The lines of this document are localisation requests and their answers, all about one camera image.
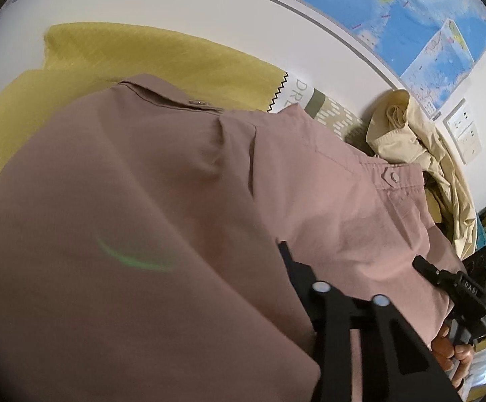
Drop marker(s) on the small wall map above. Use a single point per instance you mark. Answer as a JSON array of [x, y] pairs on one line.
[[439, 63]]

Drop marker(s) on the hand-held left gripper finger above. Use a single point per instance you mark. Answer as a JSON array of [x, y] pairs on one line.
[[297, 276]]

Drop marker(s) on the white wall socket panel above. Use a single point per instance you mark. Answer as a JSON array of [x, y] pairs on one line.
[[464, 130]]

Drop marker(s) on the person's right hand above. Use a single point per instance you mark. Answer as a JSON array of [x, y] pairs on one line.
[[452, 354]]

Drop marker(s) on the yellow blanket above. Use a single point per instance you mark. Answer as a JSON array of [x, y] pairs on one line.
[[163, 58]]

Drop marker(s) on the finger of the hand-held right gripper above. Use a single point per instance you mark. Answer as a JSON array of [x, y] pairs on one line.
[[433, 271]]

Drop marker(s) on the pink jacket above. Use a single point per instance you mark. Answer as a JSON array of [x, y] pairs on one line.
[[142, 176]]

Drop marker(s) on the cream coat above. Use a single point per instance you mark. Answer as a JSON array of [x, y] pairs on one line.
[[414, 134]]

